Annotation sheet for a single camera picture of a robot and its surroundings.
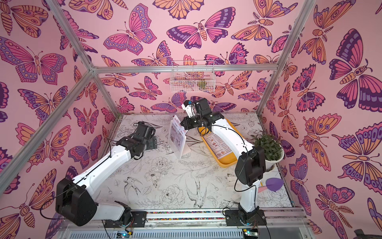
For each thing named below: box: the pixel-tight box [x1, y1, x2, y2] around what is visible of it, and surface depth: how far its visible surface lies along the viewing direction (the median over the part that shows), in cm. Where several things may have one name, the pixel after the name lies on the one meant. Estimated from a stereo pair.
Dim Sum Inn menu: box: [202, 131, 233, 160], surface depth 102 cm
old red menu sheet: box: [170, 114, 189, 154], surface depth 87 cm
